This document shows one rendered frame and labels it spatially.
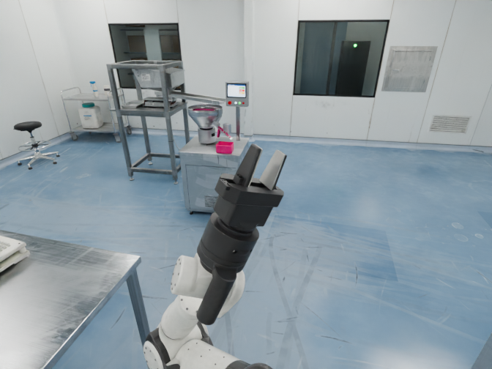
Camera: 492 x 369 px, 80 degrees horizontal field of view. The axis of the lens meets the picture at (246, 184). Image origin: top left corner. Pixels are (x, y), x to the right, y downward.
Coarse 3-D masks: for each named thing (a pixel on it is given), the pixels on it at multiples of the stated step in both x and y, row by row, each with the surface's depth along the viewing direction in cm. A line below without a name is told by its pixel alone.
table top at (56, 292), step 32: (32, 256) 134; (64, 256) 134; (96, 256) 134; (128, 256) 134; (0, 288) 117; (32, 288) 117; (64, 288) 117; (96, 288) 117; (0, 320) 104; (32, 320) 104; (64, 320) 104; (0, 352) 93; (32, 352) 93; (64, 352) 96
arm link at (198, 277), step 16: (208, 256) 47; (176, 272) 51; (192, 272) 49; (208, 272) 49; (224, 272) 46; (176, 288) 48; (192, 288) 49; (208, 288) 47; (224, 288) 45; (208, 304) 46; (208, 320) 47
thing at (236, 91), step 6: (228, 84) 293; (234, 84) 292; (240, 84) 291; (246, 84) 290; (228, 90) 296; (234, 90) 295; (240, 90) 294; (246, 90) 293; (228, 96) 298; (234, 96) 297; (240, 96) 296; (246, 96) 296; (228, 102) 300; (234, 102) 301; (240, 102) 299; (246, 102) 299
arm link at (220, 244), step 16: (224, 176) 44; (224, 192) 42; (240, 192) 42; (256, 192) 44; (272, 192) 47; (224, 208) 45; (240, 208) 44; (256, 208) 46; (272, 208) 48; (208, 224) 48; (224, 224) 47; (240, 224) 45; (256, 224) 48; (208, 240) 47; (224, 240) 45; (240, 240) 45; (256, 240) 48; (224, 256) 46; (240, 256) 47
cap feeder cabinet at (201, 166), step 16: (192, 144) 312; (208, 144) 312; (240, 144) 312; (192, 160) 296; (208, 160) 293; (224, 160) 290; (240, 160) 292; (192, 176) 304; (208, 176) 300; (192, 192) 312; (208, 192) 309; (192, 208) 322; (208, 208) 318
